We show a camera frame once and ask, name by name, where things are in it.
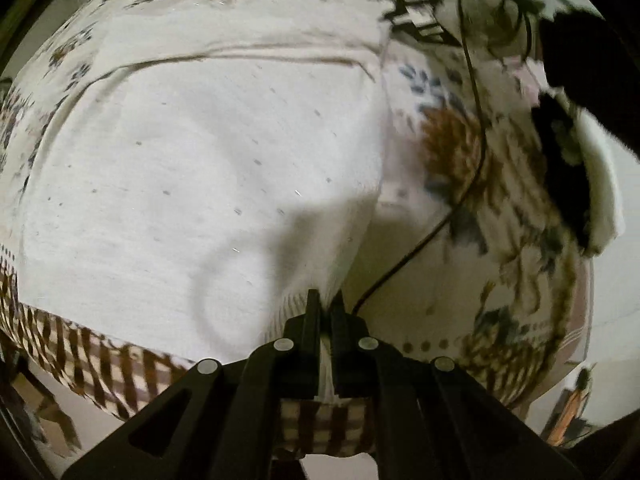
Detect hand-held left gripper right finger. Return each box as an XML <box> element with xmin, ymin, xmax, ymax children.
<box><xmin>330</xmin><ymin>294</ymin><xmax>587</xmax><ymax>480</ymax></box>

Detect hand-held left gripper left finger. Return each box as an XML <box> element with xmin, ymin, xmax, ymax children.
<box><xmin>60</xmin><ymin>289</ymin><xmax>322</xmax><ymax>480</ymax></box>

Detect black and white cloth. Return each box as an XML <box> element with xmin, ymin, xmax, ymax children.
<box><xmin>530</xmin><ymin>87</ymin><xmax>626</xmax><ymax>258</ymax></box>

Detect white speckled garment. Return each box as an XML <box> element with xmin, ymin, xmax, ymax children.
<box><xmin>20</xmin><ymin>10</ymin><xmax>388</xmax><ymax>406</ymax></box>

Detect floral printed blanket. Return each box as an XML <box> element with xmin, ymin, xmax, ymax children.
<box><xmin>0</xmin><ymin>0</ymin><xmax>596</xmax><ymax>458</ymax></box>

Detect black white patterned cloth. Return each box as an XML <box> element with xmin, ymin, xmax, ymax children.
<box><xmin>384</xmin><ymin>0</ymin><xmax>458</xmax><ymax>47</ymax></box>

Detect wooden furniture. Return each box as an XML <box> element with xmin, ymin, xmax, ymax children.
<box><xmin>542</xmin><ymin>364</ymin><xmax>598</xmax><ymax>448</ymax></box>

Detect black cable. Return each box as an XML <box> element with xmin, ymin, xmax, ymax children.
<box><xmin>352</xmin><ymin>0</ymin><xmax>533</xmax><ymax>315</ymax></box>

